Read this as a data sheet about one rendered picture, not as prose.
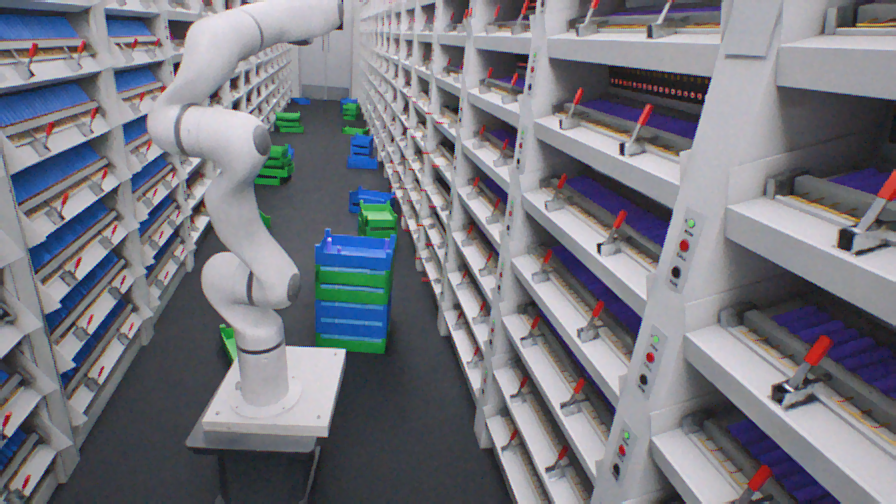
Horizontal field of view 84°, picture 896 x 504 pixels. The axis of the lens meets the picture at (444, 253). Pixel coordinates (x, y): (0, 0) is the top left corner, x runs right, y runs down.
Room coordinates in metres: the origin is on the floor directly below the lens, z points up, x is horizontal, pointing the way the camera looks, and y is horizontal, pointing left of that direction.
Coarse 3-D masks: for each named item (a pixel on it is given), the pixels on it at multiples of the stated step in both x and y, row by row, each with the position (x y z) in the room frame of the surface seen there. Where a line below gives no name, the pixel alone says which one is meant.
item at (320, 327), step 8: (320, 320) 1.81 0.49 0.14; (320, 328) 1.80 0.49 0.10; (328, 328) 1.80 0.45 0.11; (336, 328) 1.80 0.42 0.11; (344, 328) 1.80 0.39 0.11; (352, 328) 1.80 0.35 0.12; (360, 328) 1.81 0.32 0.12; (368, 328) 1.81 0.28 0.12; (376, 328) 1.81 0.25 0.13; (384, 328) 1.81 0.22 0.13; (368, 336) 1.81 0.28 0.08; (376, 336) 1.81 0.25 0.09; (384, 336) 1.81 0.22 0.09
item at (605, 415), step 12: (528, 312) 1.30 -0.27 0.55; (540, 324) 1.22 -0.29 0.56; (552, 336) 1.15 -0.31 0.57; (552, 348) 1.13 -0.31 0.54; (564, 360) 1.05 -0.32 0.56; (576, 372) 1.00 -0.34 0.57; (588, 384) 0.96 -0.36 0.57; (588, 396) 0.93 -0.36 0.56; (600, 408) 0.88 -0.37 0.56; (612, 420) 0.84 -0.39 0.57
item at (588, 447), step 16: (512, 304) 1.32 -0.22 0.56; (528, 304) 1.32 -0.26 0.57; (512, 320) 1.29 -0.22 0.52; (528, 320) 1.28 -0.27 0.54; (512, 336) 1.22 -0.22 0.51; (528, 352) 1.13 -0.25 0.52; (528, 368) 1.11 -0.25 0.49; (544, 368) 1.06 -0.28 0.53; (560, 368) 1.05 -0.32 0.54; (544, 384) 1.01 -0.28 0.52; (560, 384) 1.00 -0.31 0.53; (576, 384) 0.99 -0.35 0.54; (560, 400) 0.95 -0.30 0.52; (560, 416) 0.90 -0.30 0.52; (576, 416) 0.89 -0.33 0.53; (592, 416) 0.89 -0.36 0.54; (576, 432) 0.85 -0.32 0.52; (592, 432) 0.84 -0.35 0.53; (608, 432) 0.84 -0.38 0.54; (576, 448) 0.82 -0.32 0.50; (592, 448) 0.80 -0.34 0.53; (592, 464) 0.76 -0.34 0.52; (592, 480) 0.75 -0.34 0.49
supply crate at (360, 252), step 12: (324, 240) 1.95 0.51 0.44; (336, 240) 2.00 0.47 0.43; (348, 240) 2.00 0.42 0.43; (360, 240) 2.00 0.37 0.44; (372, 240) 2.00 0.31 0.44; (384, 240) 2.00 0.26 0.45; (324, 252) 1.80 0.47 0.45; (336, 252) 1.92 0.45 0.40; (348, 252) 1.94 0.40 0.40; (360, 252) 1.95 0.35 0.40; (372, 252) 1.96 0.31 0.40; (324, 264) 1.80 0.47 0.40; (336, 264) 1.80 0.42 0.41; (348, 264) 1.80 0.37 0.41; (360, 264) 1.81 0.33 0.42; (372, 264) 1.81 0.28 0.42; (384, 264) 1.81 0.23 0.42
